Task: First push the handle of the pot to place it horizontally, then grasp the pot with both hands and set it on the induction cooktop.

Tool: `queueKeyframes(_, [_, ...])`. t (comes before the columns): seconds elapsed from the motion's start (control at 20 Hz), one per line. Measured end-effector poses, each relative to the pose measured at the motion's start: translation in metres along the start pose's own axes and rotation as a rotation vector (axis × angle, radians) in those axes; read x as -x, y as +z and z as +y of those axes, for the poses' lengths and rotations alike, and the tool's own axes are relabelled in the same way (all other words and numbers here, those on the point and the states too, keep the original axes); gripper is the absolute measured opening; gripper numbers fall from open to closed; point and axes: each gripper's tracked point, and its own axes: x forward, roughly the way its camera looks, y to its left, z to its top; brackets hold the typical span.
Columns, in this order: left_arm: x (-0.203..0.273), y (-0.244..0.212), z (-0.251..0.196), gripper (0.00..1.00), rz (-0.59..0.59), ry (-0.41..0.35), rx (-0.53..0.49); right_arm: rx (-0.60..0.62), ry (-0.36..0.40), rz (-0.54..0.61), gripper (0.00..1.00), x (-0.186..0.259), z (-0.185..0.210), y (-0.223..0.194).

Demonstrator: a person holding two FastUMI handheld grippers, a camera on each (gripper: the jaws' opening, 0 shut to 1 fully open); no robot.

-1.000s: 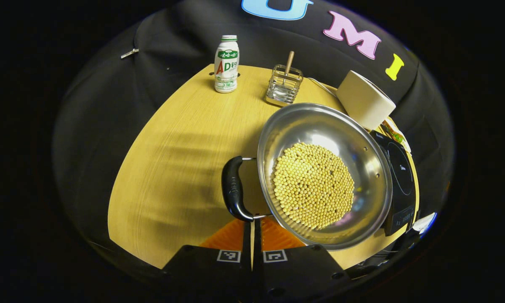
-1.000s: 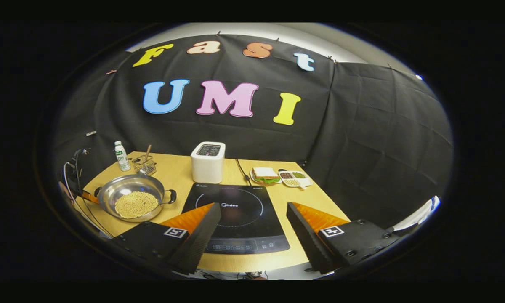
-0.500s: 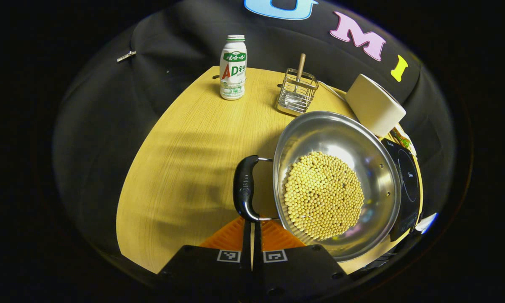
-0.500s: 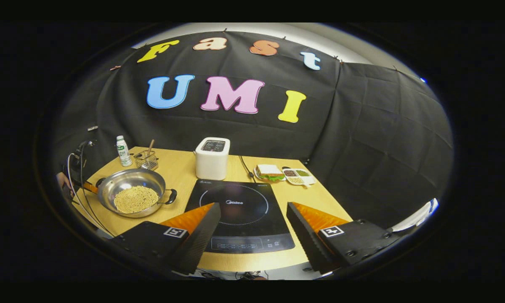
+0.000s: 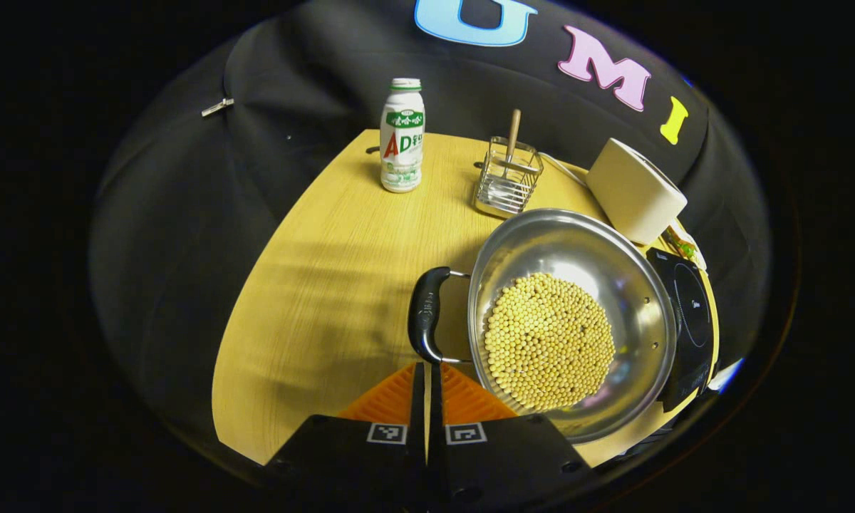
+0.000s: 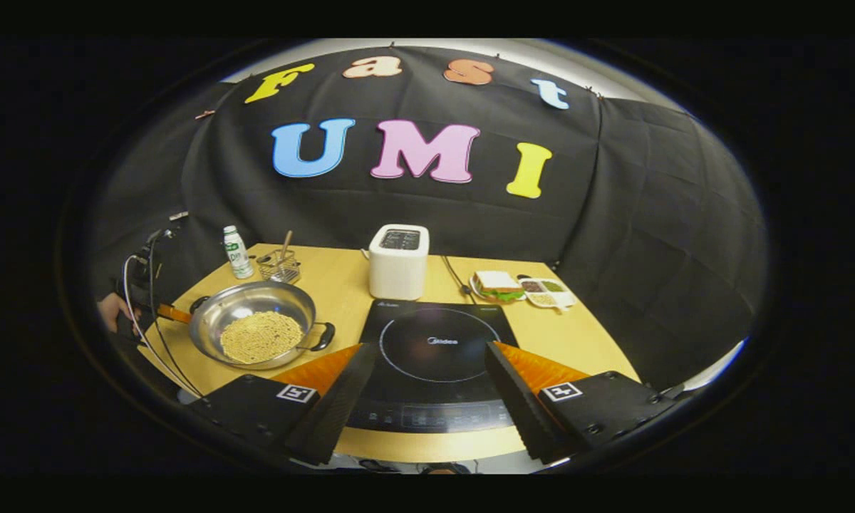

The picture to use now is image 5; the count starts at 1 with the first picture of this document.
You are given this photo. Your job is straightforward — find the white toaster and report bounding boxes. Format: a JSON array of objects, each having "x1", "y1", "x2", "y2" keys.
[{"x1": 586, "y1": 138, "x2": 688, "y2": 245}]

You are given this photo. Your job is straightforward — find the wire utensil holder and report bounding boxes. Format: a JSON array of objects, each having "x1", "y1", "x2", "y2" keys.
[{"x1": 475, "y1": 136, "x2": 544, "y2": 219}]

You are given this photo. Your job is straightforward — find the white drink bottle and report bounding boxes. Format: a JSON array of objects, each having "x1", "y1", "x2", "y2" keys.
[{"x1": 380, "y1": 78, "x2": 426, "y2": 194}]

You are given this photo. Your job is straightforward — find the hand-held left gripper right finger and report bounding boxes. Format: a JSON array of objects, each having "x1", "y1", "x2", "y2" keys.
[{"x1": 427, "y1": 361, "x2": 596, "y2": 508}]

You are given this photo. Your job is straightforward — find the pile of yellow soybeans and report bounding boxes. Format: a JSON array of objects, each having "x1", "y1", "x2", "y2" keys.
[{"x1": 484, "y1": 273, "x2": 616, "y2": 412}]

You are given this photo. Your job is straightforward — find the stainless steel pot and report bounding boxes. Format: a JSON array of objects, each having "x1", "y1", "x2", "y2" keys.
[{"x1": 408, "y1": 208, "x2": 679, "y2": 445}]

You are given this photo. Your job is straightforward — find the white toaster cable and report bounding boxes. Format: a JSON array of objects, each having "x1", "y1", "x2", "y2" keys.
[{"x1": 540, "y1": 152, "x2": 589, "y2": 188}]

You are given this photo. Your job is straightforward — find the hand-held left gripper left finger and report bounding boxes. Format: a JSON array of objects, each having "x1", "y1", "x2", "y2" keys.
[{"x1": 264, "y1": 361, "x2": 428, "y2": 507}]

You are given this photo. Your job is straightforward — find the wooden handled spoon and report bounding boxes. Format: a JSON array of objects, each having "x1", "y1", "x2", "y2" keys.
[{"x1": 502, "y1": 109, "x2": 522, "y2": 179}]

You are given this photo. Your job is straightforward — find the black induction cooktop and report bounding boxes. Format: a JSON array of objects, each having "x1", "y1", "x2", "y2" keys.
[{"x1": 645, "y1": 248, "x2": 719, "y2": 413}]

